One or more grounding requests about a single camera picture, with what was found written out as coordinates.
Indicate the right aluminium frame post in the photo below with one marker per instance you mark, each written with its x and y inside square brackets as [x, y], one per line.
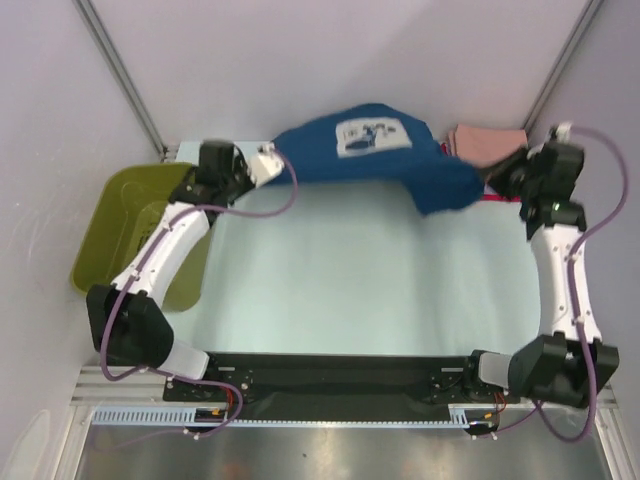
[578, 32]

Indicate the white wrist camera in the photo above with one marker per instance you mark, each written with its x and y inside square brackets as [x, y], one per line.
[265, 165]
[560, 132]

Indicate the aluminium frame post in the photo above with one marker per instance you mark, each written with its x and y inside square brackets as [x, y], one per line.
[107, 48]
[578, 32]

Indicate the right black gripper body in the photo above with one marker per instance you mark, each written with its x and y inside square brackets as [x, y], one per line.
[516, 178]

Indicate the white slotted cable duct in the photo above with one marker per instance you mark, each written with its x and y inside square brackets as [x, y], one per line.
[455, 418]

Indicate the olive green plastic basket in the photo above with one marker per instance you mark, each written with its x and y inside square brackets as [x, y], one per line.
[128, 211]

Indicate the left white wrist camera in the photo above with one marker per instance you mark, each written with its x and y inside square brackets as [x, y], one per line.
[265, 165]

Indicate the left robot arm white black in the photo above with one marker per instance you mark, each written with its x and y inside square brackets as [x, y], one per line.
[126, 318]

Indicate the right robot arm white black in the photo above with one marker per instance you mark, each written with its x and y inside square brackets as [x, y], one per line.
[567, 363]

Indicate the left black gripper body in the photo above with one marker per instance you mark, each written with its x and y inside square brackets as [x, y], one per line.
[239, 181]

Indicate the dark blue t shirt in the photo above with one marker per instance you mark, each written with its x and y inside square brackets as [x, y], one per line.
[375, 142]

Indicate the left aluminium frame post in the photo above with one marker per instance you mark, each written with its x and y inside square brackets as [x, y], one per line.
[107, 48]

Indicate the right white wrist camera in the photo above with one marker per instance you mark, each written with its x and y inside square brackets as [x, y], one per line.
[560, 132]

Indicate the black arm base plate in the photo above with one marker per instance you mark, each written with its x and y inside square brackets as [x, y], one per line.
[288, 361]

